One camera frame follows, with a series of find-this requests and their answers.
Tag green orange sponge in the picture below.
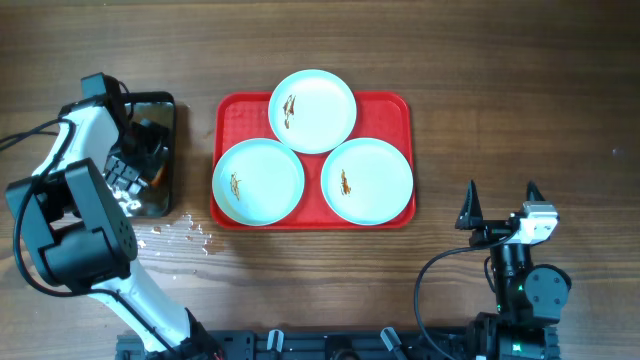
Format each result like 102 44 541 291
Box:
149 162 167 188

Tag white plate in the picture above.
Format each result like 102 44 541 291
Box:
320 137 414 226
212 138 305 227
268 69 357 154

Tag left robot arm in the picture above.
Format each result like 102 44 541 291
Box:
5 78 224 359

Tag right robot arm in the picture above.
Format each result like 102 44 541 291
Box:
455 182 572 359

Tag black metal water tray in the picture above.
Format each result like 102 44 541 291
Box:
108 91 177 218

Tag red plastic tray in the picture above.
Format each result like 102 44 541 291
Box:
213 91 414 231

